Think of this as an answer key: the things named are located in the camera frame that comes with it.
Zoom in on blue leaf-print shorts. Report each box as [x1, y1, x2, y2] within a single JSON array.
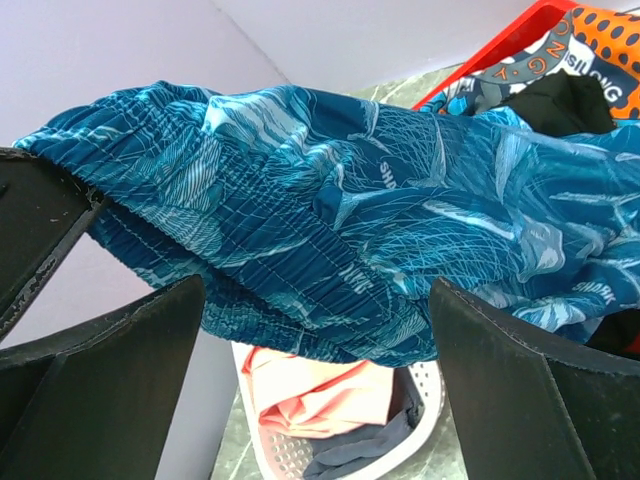
[[15, 82, 639, 367]]

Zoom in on orange dotted patterned shorts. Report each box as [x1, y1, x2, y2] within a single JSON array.
[[419, 5, 639, 123]]

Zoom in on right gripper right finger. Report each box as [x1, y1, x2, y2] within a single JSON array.
[[429, 278, 639, 479]]

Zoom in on white perforated basket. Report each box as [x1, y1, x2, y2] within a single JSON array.
[[237, 361, 445, 480]]

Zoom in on red plastic tray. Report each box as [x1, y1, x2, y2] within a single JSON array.
[[413, 0, 577, 110]]

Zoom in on dark grey cloth in basket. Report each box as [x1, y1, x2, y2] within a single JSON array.
[[302, 368, 424, 480]]

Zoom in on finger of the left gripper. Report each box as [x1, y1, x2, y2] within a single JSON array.
[[1, 147, 105, 328]]

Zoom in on pink cloth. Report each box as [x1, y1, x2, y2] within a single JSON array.
[[241, 347, 394, 439]]

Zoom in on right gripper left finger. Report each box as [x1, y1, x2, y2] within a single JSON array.
[[1, 275, 205, 479]]

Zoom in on black garment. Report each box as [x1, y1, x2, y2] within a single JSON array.
[[501, 71, 617, 137]]

